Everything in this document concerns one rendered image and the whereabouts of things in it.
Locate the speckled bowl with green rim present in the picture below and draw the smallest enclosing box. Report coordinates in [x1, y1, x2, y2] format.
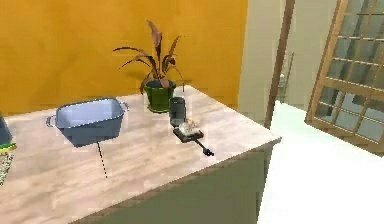
[0, 142, 18, 187]

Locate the green cabinet with wooden top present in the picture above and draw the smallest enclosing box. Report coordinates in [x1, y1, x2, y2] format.
[0, 84, 283, 224]

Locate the black square pan with handle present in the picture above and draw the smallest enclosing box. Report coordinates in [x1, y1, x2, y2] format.
[172, 127, 215, 157]

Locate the pale pastry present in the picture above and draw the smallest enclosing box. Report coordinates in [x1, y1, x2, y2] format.
[179, 119, 201, 136]

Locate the house plant in green pot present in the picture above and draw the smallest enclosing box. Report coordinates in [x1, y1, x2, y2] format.
[112, 19, 186, 114]

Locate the wooden door with glass panes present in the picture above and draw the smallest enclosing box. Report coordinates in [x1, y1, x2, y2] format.
[304, 0, 384, 156]

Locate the thin black stick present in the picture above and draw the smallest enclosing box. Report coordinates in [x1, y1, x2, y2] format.
[96, 141, 108, 179]

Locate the dark grey container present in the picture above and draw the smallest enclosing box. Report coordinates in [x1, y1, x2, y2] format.
[0, 114, 14, 145]

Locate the blue-grey pan with handles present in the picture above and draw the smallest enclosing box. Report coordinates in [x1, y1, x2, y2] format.
[45, 97, 130, 148]

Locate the brown wooden door frame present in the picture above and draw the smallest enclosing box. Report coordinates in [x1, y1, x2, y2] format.
[264, 0, 296, 130]

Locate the dark grey cup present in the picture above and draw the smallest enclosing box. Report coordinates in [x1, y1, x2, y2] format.
[168, 96, 187, 128]

